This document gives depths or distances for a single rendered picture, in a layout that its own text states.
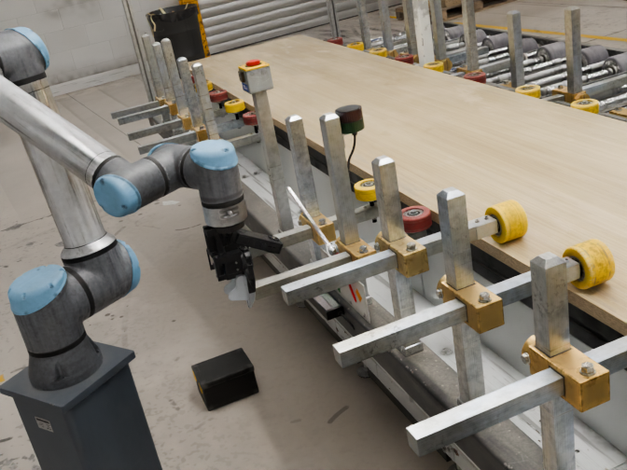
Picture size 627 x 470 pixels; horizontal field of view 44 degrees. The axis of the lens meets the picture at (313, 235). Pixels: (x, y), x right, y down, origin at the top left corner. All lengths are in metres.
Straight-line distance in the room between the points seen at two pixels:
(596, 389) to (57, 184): 1.40
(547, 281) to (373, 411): 1.66
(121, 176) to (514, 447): 0.89
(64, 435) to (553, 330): 1.35
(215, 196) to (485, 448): 0.71
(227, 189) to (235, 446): 1.29
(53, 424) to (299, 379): 1.09
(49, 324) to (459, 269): 1.09
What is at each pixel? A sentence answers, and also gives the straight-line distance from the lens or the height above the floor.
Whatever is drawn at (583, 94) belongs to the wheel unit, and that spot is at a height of 0.86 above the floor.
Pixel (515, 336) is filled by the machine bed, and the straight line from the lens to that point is 1.71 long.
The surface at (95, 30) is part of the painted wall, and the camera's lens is 9.38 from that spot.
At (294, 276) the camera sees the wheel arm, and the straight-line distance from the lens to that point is 1.74.
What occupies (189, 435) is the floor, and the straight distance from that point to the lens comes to 2.80.
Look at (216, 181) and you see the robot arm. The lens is 1.58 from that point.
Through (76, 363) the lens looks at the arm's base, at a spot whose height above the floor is 0.65.
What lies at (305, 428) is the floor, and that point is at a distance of 2.69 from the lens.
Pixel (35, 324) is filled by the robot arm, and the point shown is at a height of 0.78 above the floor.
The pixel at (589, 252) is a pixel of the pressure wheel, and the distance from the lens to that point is 1.44.
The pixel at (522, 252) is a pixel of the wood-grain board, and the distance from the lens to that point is 1.61.
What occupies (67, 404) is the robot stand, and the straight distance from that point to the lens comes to 2.03.
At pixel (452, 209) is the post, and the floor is 1.12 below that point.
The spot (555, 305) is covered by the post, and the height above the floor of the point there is 1.05.
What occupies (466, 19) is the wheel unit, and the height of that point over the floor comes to 1.06.
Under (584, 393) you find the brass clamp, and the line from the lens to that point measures 1.14.
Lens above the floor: 1.63
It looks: 24 degrees down
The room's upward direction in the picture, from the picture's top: 11 degrees counter-clockwise
